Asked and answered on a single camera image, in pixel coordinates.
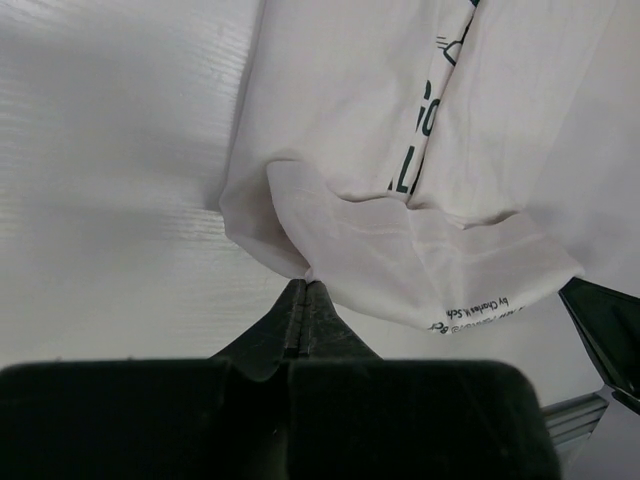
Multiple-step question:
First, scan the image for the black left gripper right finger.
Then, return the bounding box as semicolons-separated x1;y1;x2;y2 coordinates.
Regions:
298;281;381;360

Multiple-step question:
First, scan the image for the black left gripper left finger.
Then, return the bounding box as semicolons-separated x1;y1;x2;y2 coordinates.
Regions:
214;280;306;479

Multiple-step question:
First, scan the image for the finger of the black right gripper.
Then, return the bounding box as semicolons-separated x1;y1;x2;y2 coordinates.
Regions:
559;278;639;408

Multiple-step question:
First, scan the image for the white and green t-shirt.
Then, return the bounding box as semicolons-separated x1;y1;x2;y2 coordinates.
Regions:
219;1;639;334

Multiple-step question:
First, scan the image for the aluminium mounting rail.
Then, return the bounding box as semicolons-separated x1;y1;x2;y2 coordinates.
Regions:
542;393;609;447

